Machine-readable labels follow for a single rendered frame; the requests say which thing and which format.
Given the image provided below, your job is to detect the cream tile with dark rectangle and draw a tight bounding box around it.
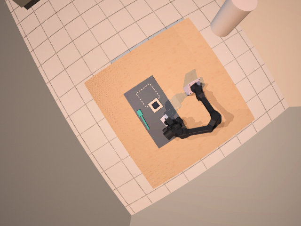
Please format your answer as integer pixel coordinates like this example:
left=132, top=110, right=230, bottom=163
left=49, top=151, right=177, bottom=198
left=148, top=98, right=163, bottom=112

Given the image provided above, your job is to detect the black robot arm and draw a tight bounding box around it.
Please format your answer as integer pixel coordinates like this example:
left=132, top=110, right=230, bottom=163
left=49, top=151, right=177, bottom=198
left=163, top=82, right=222, bottom=140

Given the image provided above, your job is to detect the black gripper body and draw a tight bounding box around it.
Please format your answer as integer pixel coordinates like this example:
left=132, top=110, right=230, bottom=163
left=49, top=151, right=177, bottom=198
left=162, top=117, right=183, bottom=133

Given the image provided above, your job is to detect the dark grey flat mat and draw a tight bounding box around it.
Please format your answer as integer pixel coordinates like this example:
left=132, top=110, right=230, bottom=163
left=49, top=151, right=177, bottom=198
left=124, top=76, right=179, bottom=148

